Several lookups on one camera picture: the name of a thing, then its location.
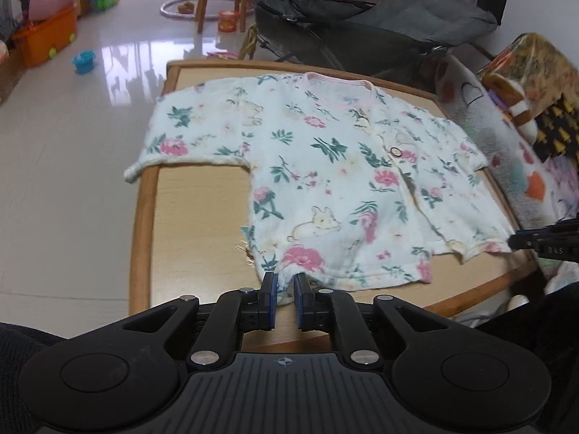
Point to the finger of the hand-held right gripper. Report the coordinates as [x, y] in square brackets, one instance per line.
[524, 240]

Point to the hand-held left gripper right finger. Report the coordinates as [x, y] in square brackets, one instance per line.
[301, 300]

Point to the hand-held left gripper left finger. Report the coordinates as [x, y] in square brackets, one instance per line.
[270, 300]

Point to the white floral baby shirt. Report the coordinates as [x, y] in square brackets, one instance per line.
[316, 167]

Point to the person's dark clothing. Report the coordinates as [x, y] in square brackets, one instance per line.
[543, 325]

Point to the quilted heart-pattern blanket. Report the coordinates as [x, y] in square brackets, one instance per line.
[497, 144]

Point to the black cushion yellow tree print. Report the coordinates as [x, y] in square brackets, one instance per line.
[558, 131]

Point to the brown white plush toy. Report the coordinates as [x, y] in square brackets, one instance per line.
[511, 95]

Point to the pink toy basket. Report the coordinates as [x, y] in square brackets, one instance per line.
[221, 55]

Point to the grey folding recliner chair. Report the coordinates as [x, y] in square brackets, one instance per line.
[407, 13]

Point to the orange toy cup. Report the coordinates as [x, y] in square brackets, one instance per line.
[228, 21]

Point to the blue toy bucket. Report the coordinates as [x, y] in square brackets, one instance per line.
[84, 62]

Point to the small brown plush toy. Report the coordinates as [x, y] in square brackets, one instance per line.
[186, 7]

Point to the hula hoop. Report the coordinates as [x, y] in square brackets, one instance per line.
[165, 11]

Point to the orange wheeled storage bin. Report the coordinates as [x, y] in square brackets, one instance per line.
[45, 38]

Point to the cardboard box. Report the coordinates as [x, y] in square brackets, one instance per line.
[9, 72]

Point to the pink woven basket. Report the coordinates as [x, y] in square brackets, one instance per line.
[47, 2]

